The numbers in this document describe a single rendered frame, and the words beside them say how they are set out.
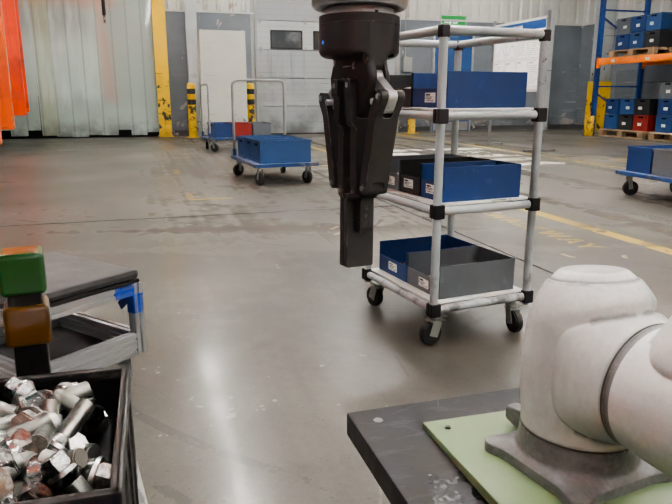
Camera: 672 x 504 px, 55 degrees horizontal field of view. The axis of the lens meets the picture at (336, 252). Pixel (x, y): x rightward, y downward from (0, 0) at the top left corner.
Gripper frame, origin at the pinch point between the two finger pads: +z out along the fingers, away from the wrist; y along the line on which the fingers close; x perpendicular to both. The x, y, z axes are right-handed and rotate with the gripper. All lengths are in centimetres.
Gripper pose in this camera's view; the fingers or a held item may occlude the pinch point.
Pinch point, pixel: (356, 230)
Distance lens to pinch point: 63.9
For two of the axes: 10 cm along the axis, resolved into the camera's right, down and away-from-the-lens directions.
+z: -0.1, 9.8, 2.1
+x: -8.9, 0.9, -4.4
